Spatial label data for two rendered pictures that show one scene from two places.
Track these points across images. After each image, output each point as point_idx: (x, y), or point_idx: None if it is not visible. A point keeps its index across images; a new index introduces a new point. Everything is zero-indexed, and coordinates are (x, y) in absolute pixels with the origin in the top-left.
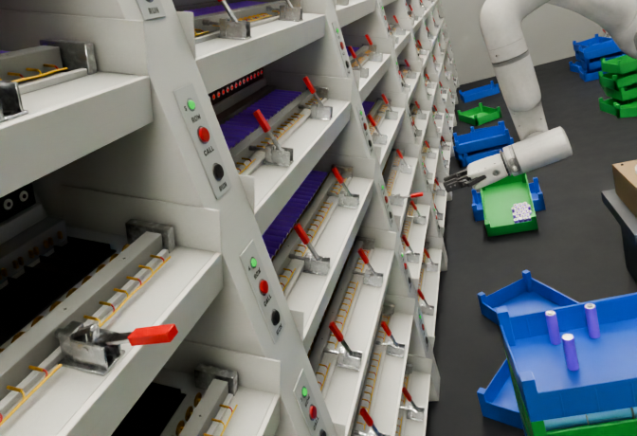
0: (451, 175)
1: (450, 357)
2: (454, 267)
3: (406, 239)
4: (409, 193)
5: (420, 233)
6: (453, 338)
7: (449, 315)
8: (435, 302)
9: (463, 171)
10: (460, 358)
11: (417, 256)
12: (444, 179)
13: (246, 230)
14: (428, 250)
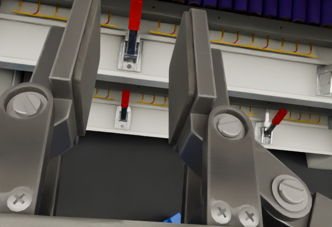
0: (190, 58)
1: (69, 158)
2: (316, 180)
3: (134, 12)
4: None
5: (268, 81)
6: (114, 166)
7: (178, 164)
8: (155, 134)
9: (228, 169)
10: (62, 172)
11: (121, 60)
12: (183, 14)
13: None
14: (325, 130)
